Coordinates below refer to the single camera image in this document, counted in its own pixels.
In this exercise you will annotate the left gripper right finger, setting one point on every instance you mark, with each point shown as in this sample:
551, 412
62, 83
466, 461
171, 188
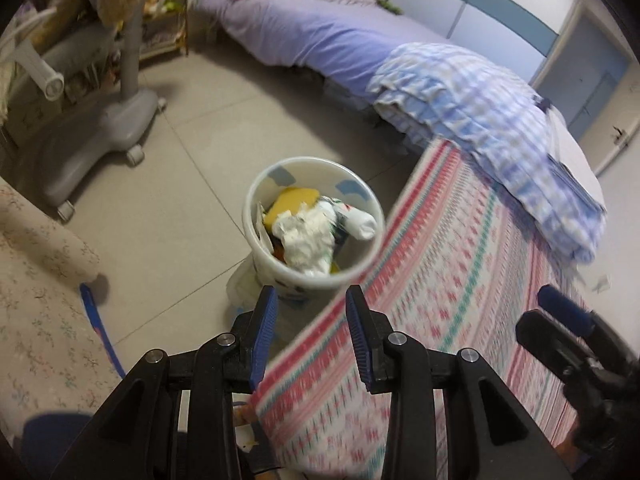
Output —
385, 357

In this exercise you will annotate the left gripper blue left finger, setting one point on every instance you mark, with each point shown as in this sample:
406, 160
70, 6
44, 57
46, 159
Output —
253, 333

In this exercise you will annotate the white paper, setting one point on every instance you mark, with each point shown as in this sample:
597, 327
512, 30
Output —
308, 241

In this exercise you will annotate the yellow box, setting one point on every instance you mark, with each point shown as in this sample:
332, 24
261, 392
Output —
290, 199

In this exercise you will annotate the white plastic trash bin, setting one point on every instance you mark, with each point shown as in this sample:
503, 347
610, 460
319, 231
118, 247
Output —
351, 257

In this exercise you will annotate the patterned red green rug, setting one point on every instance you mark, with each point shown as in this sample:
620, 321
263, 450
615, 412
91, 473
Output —
460, 263

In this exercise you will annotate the white green tube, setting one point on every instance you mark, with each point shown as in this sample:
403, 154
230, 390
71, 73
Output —
355, 222

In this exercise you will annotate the blue flat strip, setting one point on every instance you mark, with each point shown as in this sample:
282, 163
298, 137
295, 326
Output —
96, 323

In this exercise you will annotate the floral fabric mat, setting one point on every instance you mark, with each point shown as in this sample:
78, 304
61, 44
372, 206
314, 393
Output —
52, 360

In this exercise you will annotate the folded blue white clothes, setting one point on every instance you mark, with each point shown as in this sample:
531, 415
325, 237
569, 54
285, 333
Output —
566, 154

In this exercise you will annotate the blue checked blanket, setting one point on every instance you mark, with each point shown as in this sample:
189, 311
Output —
430, 91

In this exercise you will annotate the bed with purple sheet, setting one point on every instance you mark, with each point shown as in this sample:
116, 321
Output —
344, 43

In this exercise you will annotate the wooden shelf with toys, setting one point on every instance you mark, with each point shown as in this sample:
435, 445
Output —
165, 28

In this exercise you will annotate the grey rolling chair stand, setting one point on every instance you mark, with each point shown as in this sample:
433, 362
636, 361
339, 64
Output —
104, 123

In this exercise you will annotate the blue white wardrobe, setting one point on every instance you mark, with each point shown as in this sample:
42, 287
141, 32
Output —
517, 34

